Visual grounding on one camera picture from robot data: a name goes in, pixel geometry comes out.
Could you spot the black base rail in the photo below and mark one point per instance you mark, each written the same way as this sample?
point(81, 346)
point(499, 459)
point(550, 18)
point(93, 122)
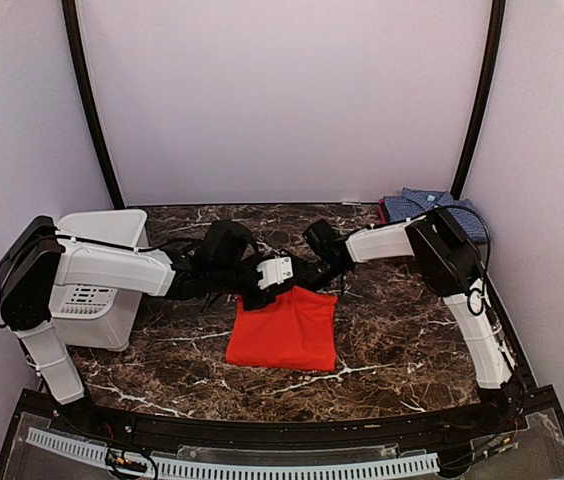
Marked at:
point(452, 432)

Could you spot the left black frame post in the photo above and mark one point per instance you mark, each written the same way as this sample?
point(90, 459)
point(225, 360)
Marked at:
point(87, 97)

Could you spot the white plastic laundry basket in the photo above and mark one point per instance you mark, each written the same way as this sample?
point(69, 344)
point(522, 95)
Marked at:
point(91, 316)

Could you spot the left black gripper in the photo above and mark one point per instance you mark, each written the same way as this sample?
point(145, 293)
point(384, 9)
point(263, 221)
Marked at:
point(250, 303)

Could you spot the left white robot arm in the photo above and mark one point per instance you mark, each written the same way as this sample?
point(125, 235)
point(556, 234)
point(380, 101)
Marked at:
point(43, 257)

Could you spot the right black frame post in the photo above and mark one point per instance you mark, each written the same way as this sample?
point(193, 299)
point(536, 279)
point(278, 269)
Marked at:
point(487, 70)

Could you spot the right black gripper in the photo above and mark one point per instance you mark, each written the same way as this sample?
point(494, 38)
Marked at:
point(298, 280)

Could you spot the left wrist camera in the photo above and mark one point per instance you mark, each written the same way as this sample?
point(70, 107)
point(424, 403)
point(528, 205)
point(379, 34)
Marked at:
point(230, 255)

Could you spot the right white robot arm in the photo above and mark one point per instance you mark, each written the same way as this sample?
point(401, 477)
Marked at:
point(449, 263)

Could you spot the black frame post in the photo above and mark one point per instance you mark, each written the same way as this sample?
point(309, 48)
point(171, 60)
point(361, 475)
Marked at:
point(487, 70)
point(87, 97)

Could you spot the orange garment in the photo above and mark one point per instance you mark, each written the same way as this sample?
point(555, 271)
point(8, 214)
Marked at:
point(295, 332)

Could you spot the red folded garment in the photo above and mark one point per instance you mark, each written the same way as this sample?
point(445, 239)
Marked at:
point(383, 212)

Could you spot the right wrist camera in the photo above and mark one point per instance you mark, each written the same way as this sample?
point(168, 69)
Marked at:
point(323, 239)

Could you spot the white slotted cable duct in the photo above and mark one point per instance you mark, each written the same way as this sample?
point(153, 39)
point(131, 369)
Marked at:
point(229, 465)

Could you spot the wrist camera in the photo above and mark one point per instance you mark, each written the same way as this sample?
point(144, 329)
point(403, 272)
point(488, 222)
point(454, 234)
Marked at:
point(323, 239)
point(230, 255)

